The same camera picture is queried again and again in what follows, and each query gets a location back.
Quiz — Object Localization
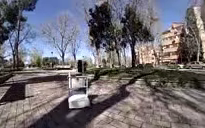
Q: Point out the dark bin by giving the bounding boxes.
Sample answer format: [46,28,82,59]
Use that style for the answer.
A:
[77,59,84,74]

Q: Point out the small white delivery robot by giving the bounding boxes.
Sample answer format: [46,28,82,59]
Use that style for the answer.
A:
[67,72,91,110]

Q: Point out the bare tree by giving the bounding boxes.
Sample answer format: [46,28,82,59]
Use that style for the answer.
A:
[41,13,82,66]

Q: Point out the group of dark trees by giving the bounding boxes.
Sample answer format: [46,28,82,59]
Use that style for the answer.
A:
[84,0,158,69]

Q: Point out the grass patch with shrubs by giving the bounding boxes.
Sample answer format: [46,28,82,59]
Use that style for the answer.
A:
[85,66,205,90]

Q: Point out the brick paved path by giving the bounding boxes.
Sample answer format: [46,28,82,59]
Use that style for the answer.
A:
[0,69,205,128]

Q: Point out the brick apartment building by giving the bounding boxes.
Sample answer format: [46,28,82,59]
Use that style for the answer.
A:
[159,22,188,65]

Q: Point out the dark leafy trees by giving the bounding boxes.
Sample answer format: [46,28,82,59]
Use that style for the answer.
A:
[0,0,40,70]

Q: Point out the car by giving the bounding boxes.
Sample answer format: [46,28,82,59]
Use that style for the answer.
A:
[184,61,205,70]

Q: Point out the low hedge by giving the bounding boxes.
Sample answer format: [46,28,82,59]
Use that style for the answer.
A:
[0,71,15,89]

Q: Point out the tall pale building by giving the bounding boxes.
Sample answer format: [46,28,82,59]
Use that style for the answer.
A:
[186,0,205,63]

